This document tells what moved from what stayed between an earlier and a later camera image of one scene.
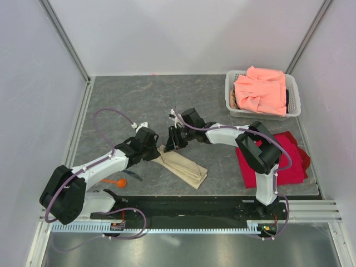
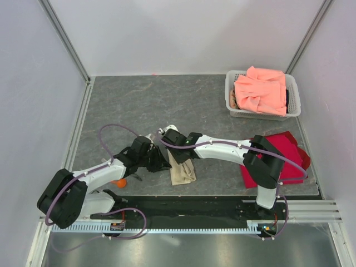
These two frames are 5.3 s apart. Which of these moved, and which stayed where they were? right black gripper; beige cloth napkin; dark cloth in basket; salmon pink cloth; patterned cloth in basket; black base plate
Moved: beige cloth napkin; right black gripper
Stayed: black base plate; patterned cloth in basket; dark cloth in basket; salmon pink cloth
